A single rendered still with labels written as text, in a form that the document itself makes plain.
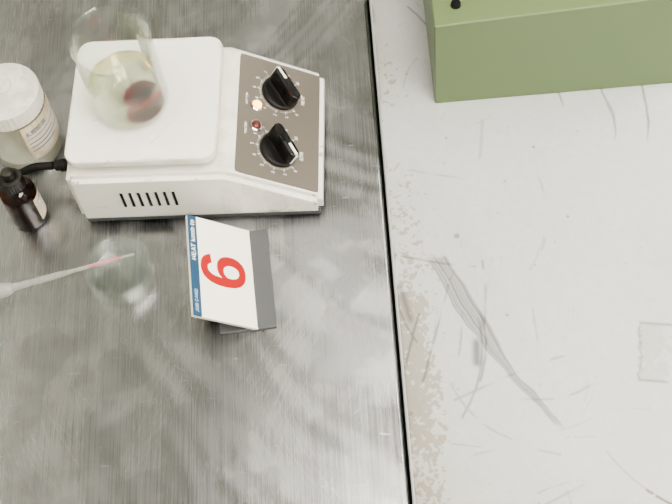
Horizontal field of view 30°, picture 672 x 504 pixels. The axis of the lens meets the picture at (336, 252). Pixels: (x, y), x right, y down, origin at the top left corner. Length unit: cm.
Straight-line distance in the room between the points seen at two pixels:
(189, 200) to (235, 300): 9
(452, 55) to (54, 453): 44
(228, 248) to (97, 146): 13
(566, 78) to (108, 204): 40
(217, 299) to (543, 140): 31
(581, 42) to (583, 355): 26
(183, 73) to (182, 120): 5
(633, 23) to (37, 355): 54
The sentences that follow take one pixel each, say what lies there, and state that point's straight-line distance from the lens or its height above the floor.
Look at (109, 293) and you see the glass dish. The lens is 102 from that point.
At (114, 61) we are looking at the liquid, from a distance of 101.
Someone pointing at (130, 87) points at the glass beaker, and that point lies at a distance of 95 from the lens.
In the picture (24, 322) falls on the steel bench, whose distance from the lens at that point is 104.
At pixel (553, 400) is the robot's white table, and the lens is 96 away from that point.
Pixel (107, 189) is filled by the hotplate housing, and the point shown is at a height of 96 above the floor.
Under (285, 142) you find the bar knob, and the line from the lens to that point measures 100.
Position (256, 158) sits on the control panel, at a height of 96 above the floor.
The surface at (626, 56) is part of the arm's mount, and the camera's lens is 108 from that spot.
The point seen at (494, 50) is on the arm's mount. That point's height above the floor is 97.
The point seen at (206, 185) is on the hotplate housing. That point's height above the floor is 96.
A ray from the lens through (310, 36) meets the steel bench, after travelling 114.
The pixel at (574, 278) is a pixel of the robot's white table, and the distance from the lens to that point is 100.
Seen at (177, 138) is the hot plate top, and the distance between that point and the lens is 98.
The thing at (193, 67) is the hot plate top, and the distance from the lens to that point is 102.
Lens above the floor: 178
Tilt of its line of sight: 60 degrees down
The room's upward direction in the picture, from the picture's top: 9 degrees counter-clockwise
